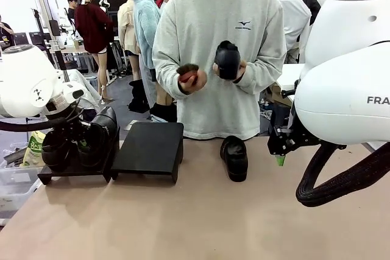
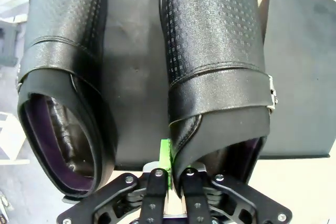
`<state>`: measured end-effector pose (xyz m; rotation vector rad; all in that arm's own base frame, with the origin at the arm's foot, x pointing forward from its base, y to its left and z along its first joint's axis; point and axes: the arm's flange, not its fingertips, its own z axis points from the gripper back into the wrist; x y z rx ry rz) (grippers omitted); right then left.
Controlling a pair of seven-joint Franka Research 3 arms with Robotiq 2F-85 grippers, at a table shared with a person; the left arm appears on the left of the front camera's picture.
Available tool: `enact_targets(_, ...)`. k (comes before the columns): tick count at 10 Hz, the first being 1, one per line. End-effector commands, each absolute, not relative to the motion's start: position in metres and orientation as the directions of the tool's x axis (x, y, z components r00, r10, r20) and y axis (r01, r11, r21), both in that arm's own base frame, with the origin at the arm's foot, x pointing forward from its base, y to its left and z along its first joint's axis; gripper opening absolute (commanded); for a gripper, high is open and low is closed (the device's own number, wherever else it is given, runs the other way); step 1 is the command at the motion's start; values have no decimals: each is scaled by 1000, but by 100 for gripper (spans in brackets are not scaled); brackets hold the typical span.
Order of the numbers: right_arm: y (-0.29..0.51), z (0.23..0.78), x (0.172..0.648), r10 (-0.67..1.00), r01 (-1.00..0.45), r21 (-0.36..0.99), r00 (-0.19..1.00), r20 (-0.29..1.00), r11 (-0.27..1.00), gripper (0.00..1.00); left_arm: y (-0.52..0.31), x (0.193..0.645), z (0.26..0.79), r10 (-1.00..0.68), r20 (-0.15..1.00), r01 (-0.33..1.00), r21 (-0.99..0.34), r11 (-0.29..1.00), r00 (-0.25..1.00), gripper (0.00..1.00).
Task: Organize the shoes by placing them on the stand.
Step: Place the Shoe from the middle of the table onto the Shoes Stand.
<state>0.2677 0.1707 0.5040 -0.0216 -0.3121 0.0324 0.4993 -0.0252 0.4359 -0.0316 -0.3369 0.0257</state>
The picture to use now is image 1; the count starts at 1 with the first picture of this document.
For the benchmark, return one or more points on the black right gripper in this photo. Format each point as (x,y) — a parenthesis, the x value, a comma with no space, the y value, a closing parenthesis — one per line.
(285,142)

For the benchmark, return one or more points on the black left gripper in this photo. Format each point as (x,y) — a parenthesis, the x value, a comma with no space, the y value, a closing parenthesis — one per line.
(71,130)

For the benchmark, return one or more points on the red shoe polish brush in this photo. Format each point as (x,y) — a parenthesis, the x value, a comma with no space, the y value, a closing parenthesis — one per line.
(187,71)

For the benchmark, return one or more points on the person's left forearm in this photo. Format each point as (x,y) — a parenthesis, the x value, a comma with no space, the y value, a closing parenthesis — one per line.
(265,75)

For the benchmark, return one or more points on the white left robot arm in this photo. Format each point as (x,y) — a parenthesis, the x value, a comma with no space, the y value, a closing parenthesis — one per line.
(24,80)

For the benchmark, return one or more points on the person's right forearm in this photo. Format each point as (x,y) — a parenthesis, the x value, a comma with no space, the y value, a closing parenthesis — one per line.
(166,80)

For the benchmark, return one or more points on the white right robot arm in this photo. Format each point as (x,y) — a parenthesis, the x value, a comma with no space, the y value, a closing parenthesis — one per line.
(341,89)

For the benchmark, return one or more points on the black metal shoe stand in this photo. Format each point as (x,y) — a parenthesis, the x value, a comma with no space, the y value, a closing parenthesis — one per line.
(76,171)
(149,147)

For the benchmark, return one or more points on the person's left hand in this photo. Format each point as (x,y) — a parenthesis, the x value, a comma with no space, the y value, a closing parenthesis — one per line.
(242,69)

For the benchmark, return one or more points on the person's right hand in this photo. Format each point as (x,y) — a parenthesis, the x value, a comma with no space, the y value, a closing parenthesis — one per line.
(196,82)

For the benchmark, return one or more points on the green and white snack bag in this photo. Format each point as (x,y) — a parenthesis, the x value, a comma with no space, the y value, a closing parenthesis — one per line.
(33,150)

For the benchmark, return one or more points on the white draped cloth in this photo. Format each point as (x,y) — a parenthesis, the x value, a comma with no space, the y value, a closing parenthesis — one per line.
(88,89)

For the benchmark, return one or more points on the black boots pair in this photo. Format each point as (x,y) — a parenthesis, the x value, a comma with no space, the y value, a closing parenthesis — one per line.
(137,98)

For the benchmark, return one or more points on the light blue cloth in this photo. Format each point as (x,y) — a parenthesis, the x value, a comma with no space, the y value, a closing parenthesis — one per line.
(158,118)

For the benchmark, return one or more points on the clear plastic storage bin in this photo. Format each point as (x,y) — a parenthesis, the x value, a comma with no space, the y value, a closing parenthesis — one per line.
(15,187)

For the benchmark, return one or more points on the slanted metal pole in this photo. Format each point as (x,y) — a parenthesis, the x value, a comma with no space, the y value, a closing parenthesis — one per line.
(62,62)

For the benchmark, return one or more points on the mannequin in red sweater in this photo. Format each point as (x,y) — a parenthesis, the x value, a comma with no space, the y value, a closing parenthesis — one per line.
(91,28)

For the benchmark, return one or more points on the mannequin in beige shirt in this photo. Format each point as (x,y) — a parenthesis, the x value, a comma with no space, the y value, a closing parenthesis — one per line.
(126,25)

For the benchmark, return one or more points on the mannequin in light blue fleece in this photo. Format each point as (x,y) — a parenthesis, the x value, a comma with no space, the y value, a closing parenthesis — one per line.
(146,28)

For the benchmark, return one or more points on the background person in black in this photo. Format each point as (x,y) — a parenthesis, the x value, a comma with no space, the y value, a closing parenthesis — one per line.
(5,30)

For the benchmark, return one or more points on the black haired background person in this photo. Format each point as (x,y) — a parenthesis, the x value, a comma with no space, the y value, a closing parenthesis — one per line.
(72,5)

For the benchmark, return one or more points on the mannequin in white shirt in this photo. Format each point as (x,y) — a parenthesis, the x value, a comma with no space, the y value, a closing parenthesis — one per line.
(292,19)

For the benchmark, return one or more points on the person in grey sweatshirt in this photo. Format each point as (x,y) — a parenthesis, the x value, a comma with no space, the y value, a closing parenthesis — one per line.
(213,28)

